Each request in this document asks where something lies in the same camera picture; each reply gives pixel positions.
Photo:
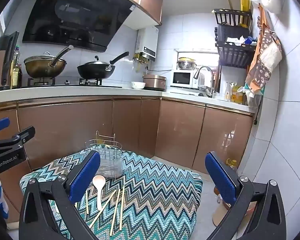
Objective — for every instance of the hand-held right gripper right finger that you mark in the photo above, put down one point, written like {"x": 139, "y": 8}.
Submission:
{"x": 220, "y": 180}

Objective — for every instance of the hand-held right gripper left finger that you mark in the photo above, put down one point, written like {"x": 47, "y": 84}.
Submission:
{"x": 85, "y": 177}

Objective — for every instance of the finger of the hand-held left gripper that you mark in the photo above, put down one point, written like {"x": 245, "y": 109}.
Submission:
{"x": 25, "y": 133}
{"x": 0, "y": 125}

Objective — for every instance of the white ceramic spoon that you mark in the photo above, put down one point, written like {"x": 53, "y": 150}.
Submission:
{"x": 41, "y": 179}
{"x": 99, "y": 181}

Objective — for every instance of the yellow oil bottle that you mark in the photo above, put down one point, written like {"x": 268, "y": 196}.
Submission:
{"x": 231, "y": 164}

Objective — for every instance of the cardboard piece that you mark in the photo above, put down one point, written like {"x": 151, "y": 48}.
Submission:
{"x": 221, "y": 215}

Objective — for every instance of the dark sauce bottle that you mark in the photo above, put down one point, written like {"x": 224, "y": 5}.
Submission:
{"x": 20, "y": 76}

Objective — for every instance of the brown thermos jug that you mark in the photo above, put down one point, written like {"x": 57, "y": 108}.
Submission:
{"x": 0, "y": 65}

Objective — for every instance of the black gas stove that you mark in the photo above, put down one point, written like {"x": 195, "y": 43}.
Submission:
{"x": 65, "y": 85}

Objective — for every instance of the clear oil bottle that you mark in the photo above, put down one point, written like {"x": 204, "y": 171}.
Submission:
{"x": 15, "y": 62}

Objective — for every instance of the zigzag knitted cloth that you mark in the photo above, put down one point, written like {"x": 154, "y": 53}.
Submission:
{"x": 152, "y": 192}

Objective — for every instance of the brass wok with lid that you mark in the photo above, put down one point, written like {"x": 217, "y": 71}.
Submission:
{"x": 43, "y": 67}

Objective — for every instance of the yellow detergent bottle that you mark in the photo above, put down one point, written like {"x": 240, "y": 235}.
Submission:
{"x": 237, "y": 95}

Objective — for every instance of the small clear bottle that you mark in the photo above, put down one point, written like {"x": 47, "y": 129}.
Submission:
{"x": 228, "y": 92}

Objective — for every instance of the black wok with lid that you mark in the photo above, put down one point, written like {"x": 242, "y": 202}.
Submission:
{"x": 95, "y": 71}

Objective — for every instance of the steel kitchen faucet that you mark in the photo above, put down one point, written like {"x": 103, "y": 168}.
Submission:
{"x": 210, "y": 80}

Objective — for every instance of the white bowl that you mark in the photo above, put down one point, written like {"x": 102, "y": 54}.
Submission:
{"x": 138, "y": 85}

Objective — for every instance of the white microwave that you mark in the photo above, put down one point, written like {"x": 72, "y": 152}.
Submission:
{"x": 181, "y": 78}

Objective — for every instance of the brown rice cooker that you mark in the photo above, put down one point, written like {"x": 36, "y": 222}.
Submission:
{"x": 155, "y": 81}

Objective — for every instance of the stacked steel bowls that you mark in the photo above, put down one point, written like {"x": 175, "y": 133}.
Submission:
{"x": 186, "y": 63}

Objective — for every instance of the brown patterned apron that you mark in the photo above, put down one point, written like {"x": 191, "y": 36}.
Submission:
{"x": 261, "y": 62}

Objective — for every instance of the black dish rack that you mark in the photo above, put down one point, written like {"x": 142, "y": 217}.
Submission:
{"x": 233, "y": 55}

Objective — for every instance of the black range hood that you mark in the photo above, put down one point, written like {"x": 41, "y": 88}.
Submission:
{"x": 77, "y": 17}

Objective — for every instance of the white rag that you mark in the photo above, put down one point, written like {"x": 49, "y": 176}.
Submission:
{"x": 235, "y": 40}

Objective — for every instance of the white water heater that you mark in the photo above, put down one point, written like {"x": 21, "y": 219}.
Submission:
{"x": 147, "y": 40}

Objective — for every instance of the wooden stick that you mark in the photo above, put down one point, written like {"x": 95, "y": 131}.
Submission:
{"x": 230, "y": 2}

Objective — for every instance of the yellow tube container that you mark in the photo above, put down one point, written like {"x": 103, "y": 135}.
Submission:
{"x": 245, "y": 2}

